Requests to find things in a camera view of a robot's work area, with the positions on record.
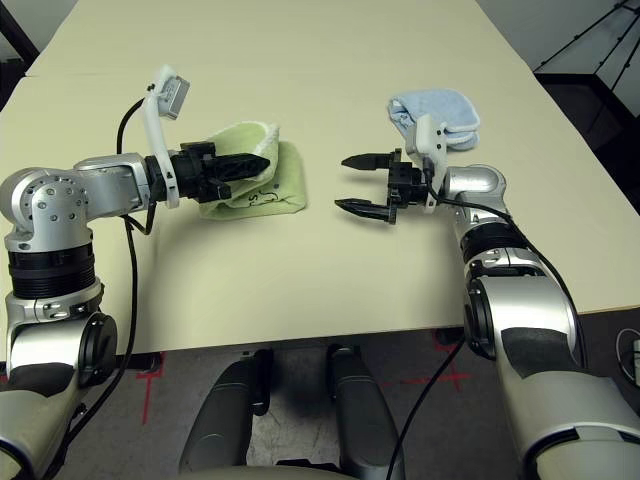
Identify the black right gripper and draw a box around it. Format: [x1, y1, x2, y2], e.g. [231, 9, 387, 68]
[333, 147, 432, 225]

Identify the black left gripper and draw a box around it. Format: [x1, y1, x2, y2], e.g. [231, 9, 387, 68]
[169, 142, 271, 204]

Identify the green towel with white trim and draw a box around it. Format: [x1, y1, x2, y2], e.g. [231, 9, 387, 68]
[198, 119, 309, 221]

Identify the folded light blue towel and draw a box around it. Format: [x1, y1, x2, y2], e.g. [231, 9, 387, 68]
[387, 88, 481, 151]

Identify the red tape cross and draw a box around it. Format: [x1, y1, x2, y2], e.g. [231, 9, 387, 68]
[382, 334, 471, 392]

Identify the grey robot right leg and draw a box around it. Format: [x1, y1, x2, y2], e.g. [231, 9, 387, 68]
[327, 344, 406, 480]

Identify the grey robot leg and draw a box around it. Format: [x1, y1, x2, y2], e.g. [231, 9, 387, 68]
[327, 344, 406, 480]
[179, 357, 261, 474]

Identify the black low cabinet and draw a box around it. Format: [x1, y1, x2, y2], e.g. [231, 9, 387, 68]
[533, 72, 640, 166]

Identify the grey robot left leg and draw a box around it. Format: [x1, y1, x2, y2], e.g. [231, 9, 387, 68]
[179, 357, 261, 474]

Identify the black tripod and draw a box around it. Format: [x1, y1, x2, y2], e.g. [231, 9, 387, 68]
[542, 0, 640, 91]

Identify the beige robot torso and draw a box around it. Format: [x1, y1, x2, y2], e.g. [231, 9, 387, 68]
[169, 464, 351, 480]

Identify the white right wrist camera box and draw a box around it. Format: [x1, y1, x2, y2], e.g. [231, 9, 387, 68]
[404, 113, 449, 214]

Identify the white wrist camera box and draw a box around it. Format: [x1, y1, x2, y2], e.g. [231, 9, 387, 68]
[404, 113, 449, 214]
[144, 64, 192, 209]

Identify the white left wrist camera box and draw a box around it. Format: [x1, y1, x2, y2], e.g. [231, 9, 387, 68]
[144, 64, 192, 209]

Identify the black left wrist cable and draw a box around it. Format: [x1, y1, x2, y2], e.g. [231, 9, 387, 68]
[44, 97, 156, 480]

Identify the black vertical post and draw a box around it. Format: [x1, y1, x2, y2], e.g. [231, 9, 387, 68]
[252, 349, 275, 416]

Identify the side table with black frame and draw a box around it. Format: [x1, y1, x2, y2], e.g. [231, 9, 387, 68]
[0, 9, 41, 61]

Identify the thin white cable loop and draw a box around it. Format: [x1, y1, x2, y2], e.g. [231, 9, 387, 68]
[616, 327, 640, 386]

